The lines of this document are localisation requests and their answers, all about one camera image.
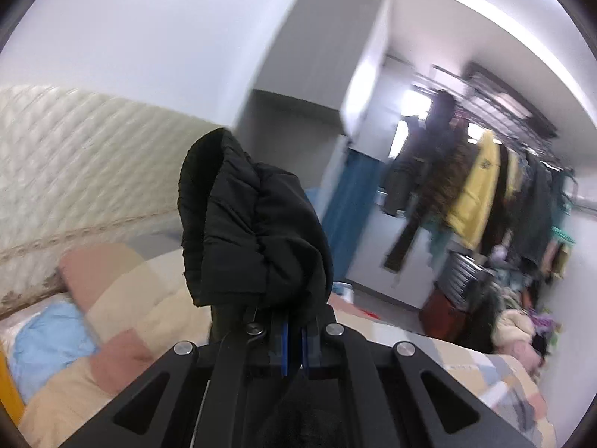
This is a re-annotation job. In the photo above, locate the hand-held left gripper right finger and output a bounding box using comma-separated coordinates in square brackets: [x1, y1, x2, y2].
[300, 312, 538, 448]

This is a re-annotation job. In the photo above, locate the dark hanging long coat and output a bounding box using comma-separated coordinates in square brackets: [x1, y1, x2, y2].
[383, 91, 462, 272]

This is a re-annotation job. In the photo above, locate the blue curtain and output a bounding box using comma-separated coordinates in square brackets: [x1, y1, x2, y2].
[321, 148, 386, 286]

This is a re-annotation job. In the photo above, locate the dark grey hanging jacket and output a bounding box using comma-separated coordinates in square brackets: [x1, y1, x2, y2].
[511, 149, 568, 269]

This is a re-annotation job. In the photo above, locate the patchwork pastel blanket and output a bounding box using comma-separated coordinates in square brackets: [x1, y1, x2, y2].
[18, 237, 559, 448]

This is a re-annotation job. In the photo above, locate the bright window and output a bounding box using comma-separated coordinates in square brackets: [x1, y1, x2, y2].
[391, 88, 436, 160]

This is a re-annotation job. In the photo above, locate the black padded jacket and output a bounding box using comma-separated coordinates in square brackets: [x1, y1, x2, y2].
[177, 127, 355, 448]

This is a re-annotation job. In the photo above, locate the light blue pillow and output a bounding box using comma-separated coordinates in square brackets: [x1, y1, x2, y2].
[9, 301, 101, 391]

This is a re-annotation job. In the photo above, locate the cream quilted headboard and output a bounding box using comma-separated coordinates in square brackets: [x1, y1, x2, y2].
[0, 83, 234, 320]

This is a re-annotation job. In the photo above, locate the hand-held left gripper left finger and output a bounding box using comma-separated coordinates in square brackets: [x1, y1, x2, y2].
[60, 312, 291, 448]

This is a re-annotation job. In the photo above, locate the orange wooden bedside furniture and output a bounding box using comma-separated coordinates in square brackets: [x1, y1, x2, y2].
[0, 339, 26, 428]

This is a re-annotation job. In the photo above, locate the pile of mixed clothes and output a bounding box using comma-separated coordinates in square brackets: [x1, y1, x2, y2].
[485, 261, 569, 371]

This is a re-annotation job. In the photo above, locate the reddish brown box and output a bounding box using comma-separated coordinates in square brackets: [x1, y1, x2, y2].
[422, 286, 462, 342]

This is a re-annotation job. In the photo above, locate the metal clothes rack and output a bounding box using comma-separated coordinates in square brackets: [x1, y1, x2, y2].
[410, 62, 579, 225]

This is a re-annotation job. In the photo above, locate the silver ribbed suitcase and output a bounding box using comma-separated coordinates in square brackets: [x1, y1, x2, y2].
[435, 251, 496, 311]

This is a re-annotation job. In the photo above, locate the yellow hanging jacket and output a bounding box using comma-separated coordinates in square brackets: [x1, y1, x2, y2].
[444, 130, 503, 251]

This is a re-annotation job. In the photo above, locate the green clothes hanger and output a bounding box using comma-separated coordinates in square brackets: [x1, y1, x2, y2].
[551, 225, 577, 247]

